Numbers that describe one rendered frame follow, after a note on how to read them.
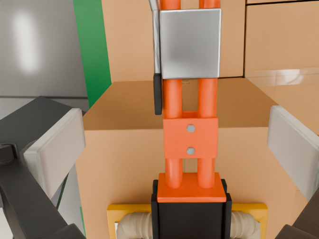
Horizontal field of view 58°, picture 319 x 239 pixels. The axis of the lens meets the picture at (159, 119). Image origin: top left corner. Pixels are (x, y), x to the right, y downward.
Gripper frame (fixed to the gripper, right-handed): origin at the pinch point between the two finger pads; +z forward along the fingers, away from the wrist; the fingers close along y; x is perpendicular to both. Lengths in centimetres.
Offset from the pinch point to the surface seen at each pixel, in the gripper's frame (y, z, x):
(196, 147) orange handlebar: 2.6, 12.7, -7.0
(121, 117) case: -10.0, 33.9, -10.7
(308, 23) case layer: 38, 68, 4
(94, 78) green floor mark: -39, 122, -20
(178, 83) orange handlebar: 0.5, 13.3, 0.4
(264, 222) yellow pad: 16.0, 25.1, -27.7
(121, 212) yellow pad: -9.6, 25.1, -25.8
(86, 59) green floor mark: -42, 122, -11
